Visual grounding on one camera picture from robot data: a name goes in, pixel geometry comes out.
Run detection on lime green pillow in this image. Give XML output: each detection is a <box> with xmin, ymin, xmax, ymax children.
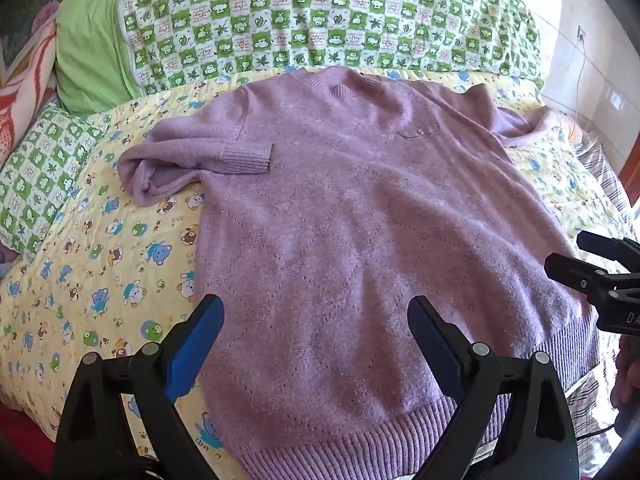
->
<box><xmin>54</xmin><ymin>0</ymin><xmax>147</xmax><ymax>117</ymax></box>

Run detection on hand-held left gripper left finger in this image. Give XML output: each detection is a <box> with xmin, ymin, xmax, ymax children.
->
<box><xmin>54</xmin><ymin>294</ymin><xmax>226</xmax><ymax>480</ymax></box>

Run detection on green checkered pillow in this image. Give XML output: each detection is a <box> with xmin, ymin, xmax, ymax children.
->
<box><xmin>0</xmin><ymin>102</ymin><xmax>115</xmax><ymax>257</ymax></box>

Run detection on red cloth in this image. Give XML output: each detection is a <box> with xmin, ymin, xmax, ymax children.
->
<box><xmin>0</xmin><ymin>404</ymin><xmax>59</xmax><ymax>477</ymax></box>

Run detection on thin white cable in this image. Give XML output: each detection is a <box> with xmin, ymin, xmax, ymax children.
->
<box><xmin>573</xmin><ymin>40</ymin><xmax>587</xmax><ymax>123</ymax></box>

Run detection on red floral blanket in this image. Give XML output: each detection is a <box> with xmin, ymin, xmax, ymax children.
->
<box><xmin>0</xmin><ymin>0</ymin><xmax>62</xmax><ymax>173</ymax></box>

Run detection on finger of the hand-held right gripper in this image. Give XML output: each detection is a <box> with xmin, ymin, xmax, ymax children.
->
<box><xmin>576</xmin><ymin>231</ymin><xmax>640</xmax><ymax>274</ymax></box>
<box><xmin>544</xmin><ymin>252</ymin><xmax>610</xmax><ymax>307</ymax></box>

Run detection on wooden bed frame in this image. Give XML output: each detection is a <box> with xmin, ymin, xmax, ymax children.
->
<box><xmin>620</xmin><ymin>152</ymin><xmax>640</xmax><ymax>241</ymax></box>

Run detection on green checkered quilt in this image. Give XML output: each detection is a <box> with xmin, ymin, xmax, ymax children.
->
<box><xmin>117</xmin><ymin>0</ymin><xmax>546</xmax><ymax>97</ymax></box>

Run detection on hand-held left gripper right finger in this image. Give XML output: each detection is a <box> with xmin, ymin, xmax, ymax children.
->
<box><xmin>407</xmin><ymin>296</ymin><xmax>581</xmax><ymax>480</ymax></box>

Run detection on purple knitted sweater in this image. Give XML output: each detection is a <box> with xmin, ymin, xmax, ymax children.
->
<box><xmin>117</xmin><ymin>66</ymin><xmax>601</xmax><ymax>480</ymax></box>

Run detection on yellow cartoon print bedsheet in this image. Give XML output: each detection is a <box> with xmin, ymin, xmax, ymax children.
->
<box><xmin>0</xmin><ymin>67</ymin><xmax>626</xmax><ymax>480</ymax></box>

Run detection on grey plaid sheet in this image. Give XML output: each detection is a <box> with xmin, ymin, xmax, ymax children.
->
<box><xmin>564</xmin><ymin>130</ymin><xmax>640</xmax><ymax>480</ymax></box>

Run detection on person's right hand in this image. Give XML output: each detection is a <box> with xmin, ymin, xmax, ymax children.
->
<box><xmin>613</xmin><ymin>334</ymin><xmax>640</xmax><ymax>412</ymax></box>

